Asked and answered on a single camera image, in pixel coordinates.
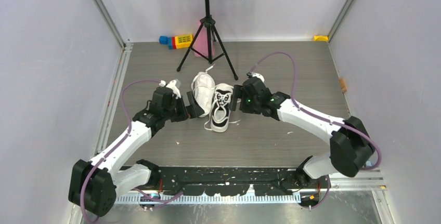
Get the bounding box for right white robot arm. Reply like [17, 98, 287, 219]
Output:
[229, 76, 377, 188]

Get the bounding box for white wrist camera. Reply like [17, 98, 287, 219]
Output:
[247, 72, 265, 82]
[159, 79, 181, 99]

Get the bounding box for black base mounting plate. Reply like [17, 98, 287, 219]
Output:
[138, 166, 328, 196]

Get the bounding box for white sole sneaker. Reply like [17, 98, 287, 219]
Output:
[191, 65, 215, 117]

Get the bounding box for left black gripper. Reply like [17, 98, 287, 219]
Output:
[163, 91, 203, 122]

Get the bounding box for black white sneaker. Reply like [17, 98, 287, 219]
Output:
[204, 83, 234, 133]

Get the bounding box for colourful toy block phone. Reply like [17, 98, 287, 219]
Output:
[159, 34, 193, 50]

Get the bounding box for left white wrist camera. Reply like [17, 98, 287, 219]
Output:
[159, 79, 181, 99]

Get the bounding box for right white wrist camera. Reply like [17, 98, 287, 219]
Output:
[247, 72, 265, 82]

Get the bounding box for small wooden block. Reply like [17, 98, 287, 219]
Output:
[339, 77, 347, 93]

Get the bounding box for yellow corner piece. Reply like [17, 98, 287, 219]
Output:
[313, 35, 329, 42]

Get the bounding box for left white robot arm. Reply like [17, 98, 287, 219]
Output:
[68, 86, 204, 217]

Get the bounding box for pink foam block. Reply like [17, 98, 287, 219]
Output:
[193, 22, 216, 57]

